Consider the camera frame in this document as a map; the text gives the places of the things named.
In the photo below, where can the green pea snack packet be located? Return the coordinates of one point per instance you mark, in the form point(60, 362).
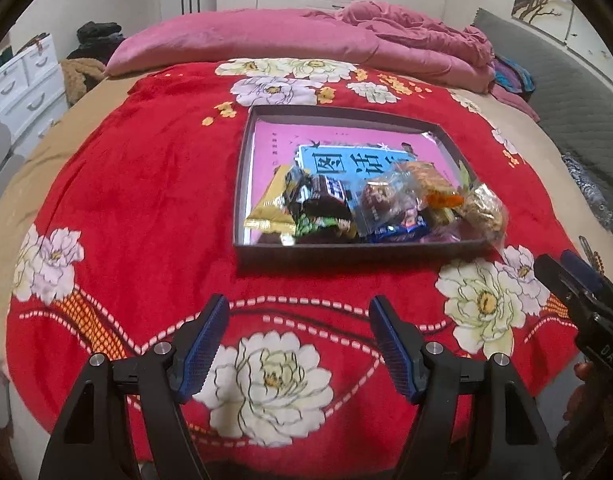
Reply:
point(321, 227)

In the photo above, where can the crumpled pink quilt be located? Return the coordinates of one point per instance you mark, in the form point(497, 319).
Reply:
point(426, 45)

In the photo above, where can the blue and purple striped cloth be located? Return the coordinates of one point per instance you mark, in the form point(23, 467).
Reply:
point(513, 75)

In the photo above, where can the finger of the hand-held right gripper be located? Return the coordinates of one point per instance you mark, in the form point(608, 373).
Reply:
point(561, 290)
point(588, 277)

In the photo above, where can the blue snack packet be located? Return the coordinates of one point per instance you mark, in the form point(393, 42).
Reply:
point(396, 232)

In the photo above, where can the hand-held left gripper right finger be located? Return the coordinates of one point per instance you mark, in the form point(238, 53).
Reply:
point(394, 350)

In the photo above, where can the grey cardboard box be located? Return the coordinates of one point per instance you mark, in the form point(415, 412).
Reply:
point(336, 257)

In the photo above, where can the clear packet of red candies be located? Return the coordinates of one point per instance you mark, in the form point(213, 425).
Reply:
point(384, 202)

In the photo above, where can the gold wafer packet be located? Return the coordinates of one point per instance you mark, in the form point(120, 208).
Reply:
point(269, 210)

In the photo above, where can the orange bread packet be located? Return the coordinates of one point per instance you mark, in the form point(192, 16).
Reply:
point(429, 180)

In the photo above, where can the dark patterned cloth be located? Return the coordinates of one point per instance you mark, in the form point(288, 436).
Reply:
point(588, 190)

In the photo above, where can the dark brown chocolate bar packet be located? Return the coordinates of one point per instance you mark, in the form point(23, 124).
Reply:
point(329, 197)

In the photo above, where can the clear packet of beige pastry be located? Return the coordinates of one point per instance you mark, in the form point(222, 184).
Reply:
point(484, 210)

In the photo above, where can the black glossy snack packet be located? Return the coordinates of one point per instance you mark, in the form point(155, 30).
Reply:
point(296, 187)

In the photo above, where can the person's right hand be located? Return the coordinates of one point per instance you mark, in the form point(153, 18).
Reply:
point(578, 390)

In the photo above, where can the grey quilted headboard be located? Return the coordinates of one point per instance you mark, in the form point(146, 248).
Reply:
point(561, 90)

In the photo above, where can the pile of black clothes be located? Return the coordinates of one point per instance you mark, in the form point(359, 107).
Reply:
point(96, 40)

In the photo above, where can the purple snack packet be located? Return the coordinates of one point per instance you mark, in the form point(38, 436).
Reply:
point(446, 234)

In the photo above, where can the pink book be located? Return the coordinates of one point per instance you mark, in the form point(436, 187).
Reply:
point(276, 132)

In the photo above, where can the beige bed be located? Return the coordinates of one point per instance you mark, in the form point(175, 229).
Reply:
point(61, 130)

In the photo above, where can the long pink pillow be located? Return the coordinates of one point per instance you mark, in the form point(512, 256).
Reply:
point(236, 40)

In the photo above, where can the red floral blanket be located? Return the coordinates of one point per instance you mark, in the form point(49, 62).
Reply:
point(136, 185)

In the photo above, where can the white drawer cabinet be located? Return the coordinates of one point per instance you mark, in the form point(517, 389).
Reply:
point(21, 80)

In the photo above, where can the brown fluffy blanket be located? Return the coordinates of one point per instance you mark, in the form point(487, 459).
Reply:
point(81, 80)

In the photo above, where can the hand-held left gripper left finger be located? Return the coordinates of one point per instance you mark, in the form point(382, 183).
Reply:
point(206, 345)

